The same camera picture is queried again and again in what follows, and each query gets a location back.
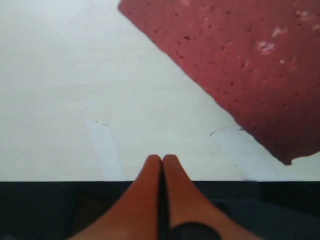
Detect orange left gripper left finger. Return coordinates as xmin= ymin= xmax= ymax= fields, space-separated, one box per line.
xmin=71 ymin=155 xmax=162 ymax=240

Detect red brick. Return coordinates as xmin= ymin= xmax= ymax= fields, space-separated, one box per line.
xmin=118 ymin=0 xmax=320 ymax=165

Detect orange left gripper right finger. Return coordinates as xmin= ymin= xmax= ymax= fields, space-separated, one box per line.
xmin=162 ymin=154 xmax=258 ymax=240

